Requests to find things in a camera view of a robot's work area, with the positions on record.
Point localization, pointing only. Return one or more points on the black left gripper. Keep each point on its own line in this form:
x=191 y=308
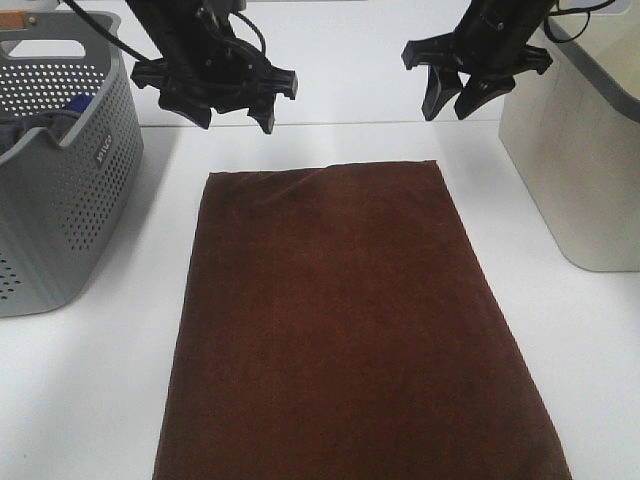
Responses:
x=201 y=71

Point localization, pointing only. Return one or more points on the brown towel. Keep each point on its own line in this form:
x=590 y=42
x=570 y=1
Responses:
x=337 y=325

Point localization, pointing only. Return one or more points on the grey cloth in basket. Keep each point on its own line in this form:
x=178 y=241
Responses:
x=57 y=122

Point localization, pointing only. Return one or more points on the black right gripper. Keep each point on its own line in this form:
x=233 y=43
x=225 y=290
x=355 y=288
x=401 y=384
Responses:
x=487 y=43

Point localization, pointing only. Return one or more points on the grey perforated laundry basket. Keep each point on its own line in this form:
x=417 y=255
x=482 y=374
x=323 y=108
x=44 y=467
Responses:
x=61 y=200

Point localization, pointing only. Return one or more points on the blue cloth in basket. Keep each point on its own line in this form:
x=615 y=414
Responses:
x=79 y=103

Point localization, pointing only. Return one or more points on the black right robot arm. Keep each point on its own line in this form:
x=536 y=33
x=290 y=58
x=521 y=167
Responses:
x=394 y=61

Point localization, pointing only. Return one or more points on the orange basket handle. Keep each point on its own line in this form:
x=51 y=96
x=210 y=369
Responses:
x=16 y=19

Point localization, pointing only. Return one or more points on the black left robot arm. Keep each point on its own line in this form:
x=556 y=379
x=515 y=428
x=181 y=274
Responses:
x=156 y=15

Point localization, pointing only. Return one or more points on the beige bin with grey rim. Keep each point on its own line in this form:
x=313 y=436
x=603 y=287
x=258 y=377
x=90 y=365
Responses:
x=573 y=135

